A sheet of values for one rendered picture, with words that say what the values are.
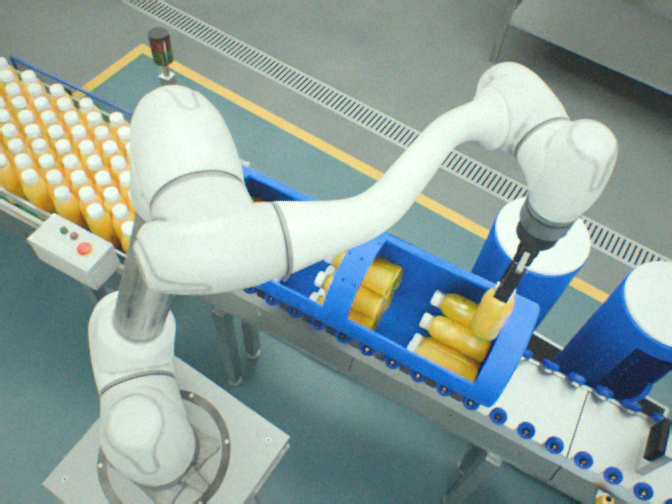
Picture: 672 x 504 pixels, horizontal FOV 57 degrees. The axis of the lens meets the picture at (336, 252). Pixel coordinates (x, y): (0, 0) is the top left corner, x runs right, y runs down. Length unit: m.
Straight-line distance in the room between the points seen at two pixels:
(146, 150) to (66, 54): 3.27
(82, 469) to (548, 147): 1.16
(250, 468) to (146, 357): 0.36
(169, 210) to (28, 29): 3.62
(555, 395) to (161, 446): 1.04
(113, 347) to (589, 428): 1.20
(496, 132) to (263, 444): 0.85
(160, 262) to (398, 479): 1.94
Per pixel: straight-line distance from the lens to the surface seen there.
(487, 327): 1.38
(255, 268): 0.78
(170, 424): 1.25
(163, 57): 2.06
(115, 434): 1.25
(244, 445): 1.47
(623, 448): 1.83
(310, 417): 2.62
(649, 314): 1.90
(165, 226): 0.78
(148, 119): 0.89
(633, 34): 4.17
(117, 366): 1.32
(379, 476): 2.58
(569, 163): 0.96
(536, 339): 2.78
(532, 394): 1.78
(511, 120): 1.03
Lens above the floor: 2.49
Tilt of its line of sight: 57 degrees down
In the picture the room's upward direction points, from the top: 6 degrees clockwise
